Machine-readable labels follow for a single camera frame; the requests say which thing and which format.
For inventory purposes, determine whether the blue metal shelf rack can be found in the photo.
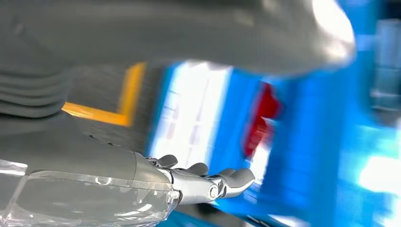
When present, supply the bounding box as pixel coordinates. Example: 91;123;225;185
145;0;401;227

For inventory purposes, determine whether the yellow floor tape rectangle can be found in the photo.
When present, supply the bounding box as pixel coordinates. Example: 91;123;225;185
61;61;148;128

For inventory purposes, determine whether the white plastic bin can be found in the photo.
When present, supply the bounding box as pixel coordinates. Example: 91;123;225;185
149;61;233;170

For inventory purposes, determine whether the red object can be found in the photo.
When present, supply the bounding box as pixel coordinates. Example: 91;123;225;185
244;82;282;158

